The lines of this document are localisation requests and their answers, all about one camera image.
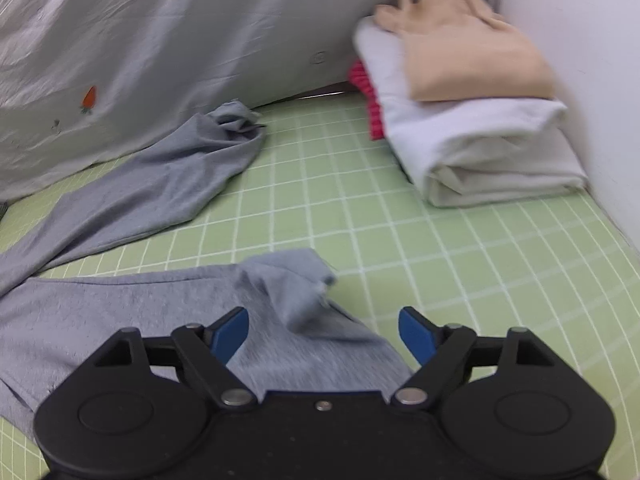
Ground grey sweatpants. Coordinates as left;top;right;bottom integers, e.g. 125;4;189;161
1;101;410;432

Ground white folded garment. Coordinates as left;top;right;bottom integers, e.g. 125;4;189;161
354;18;588;207

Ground red checked folded garment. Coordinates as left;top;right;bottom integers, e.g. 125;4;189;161
348;61;385;141

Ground beige folded garment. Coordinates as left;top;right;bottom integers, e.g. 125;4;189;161
373;0;555;102

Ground grey fabric storage bag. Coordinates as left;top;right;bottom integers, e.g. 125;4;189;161
1;0;497;202

